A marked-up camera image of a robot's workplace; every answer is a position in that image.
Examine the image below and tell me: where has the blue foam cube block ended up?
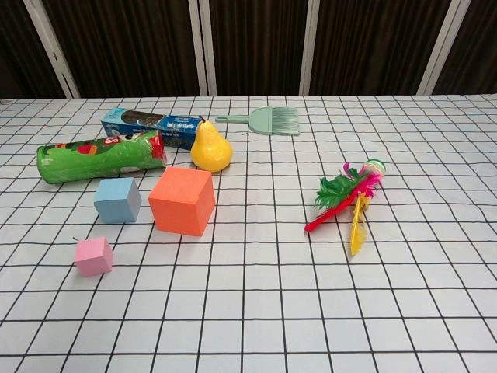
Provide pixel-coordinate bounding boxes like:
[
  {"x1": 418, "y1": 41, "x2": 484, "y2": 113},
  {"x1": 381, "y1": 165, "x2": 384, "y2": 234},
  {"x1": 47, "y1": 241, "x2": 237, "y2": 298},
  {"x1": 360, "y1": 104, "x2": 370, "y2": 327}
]
[{"x1": 93, "y1": 177, "x2": 142, "y2": 225}]

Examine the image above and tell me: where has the small pink foam cube block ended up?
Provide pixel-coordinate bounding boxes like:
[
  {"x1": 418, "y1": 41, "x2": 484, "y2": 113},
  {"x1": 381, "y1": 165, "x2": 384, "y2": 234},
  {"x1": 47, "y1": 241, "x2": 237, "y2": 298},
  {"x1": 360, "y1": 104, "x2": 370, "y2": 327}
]
[{"x1": 75, "y1": 236, "x2": 114, "y2": 277}]

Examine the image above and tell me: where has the large orange foam cube block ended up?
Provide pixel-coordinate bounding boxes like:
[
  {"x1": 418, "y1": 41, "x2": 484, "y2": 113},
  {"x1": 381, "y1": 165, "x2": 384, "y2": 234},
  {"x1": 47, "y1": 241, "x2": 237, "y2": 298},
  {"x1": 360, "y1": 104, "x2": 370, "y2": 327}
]
[{"x1": 148, "y1": 166, "x2": 216, "y2": 237}]

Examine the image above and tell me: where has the yellow toy pear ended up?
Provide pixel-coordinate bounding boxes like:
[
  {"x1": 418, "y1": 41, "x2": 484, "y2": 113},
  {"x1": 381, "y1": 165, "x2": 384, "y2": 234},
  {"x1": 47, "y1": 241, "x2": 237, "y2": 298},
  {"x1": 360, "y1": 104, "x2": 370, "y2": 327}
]
[{"x1": 189, "y1": 114, "x2": 234, "y2": 173}]

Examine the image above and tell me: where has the mint green plastic brush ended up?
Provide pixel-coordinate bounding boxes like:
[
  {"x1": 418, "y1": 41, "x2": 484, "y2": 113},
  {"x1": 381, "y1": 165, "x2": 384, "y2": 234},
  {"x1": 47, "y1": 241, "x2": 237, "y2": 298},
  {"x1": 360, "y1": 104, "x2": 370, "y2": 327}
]
[{"x1": 215, "y1": 107, "x2": 301, "y2": 137}]

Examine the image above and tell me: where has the colourful feather shuttlecock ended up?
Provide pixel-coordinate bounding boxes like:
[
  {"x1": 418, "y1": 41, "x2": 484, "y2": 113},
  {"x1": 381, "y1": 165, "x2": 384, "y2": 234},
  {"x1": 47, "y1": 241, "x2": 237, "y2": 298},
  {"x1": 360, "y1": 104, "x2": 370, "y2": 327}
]
[{"x1": 304, "y1": 158, "x2": 388, "y2": 256}]

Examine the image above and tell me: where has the blue cookie box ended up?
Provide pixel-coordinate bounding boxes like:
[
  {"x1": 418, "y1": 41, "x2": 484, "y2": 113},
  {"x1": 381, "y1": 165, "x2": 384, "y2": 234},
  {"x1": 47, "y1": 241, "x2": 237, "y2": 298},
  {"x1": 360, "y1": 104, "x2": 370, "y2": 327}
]
[{"x1": 100, "y1": 107, "x2": 205, "y2": 151}]

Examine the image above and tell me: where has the white black checkered tablecloth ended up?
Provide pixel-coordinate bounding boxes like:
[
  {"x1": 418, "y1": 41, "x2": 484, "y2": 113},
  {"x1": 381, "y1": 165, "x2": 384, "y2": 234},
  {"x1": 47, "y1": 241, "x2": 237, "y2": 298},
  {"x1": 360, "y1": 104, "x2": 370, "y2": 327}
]
[{"x1": 0, "y1": 92, "x2": 497, "y2": 373}]

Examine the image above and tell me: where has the dark pleated screen panel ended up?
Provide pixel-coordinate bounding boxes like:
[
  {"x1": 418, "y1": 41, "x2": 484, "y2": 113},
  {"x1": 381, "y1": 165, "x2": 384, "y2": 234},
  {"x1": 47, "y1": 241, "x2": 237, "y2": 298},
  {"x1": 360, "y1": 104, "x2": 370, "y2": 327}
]
[
  {"x1": 0, "y1": 0, "x2": 65, "y2": 100},
  {"x1": 430, "y1": 0, "x2": 497, "y2": 96},
  {"x1": 209, "y1": 0, "x2": 311, "y2": 97},
  {"x1": 40, "y1": 0, "x2": 203, "y2": 98},
  {"x1": 310, "y1": 0, "x2": 454, "y2": 96}
]

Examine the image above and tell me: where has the green potato chips can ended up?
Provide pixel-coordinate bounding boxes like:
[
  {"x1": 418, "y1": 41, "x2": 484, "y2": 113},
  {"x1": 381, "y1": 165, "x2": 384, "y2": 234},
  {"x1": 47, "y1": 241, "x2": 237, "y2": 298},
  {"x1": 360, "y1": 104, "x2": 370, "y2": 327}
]
[{"x1": 36, "y1": 129, "x2": 168, "y2": 185}]

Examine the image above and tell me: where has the white screen frame post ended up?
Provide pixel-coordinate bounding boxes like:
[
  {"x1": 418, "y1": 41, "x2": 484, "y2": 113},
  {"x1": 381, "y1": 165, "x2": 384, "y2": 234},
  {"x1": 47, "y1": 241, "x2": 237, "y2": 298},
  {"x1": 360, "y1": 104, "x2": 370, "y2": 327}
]
[
  {"x1": 417, "y1": 0, "x2": 467, "y2": 96},
  {"x1": 189, "y1": 0, "x2": 217, "y2": 97},
  {"x1": 298, "y1": 0, "x2": 324, "y2": 96},
  {"x1": 23, "y1": 0, "x2": 81, "y2": 98}
]

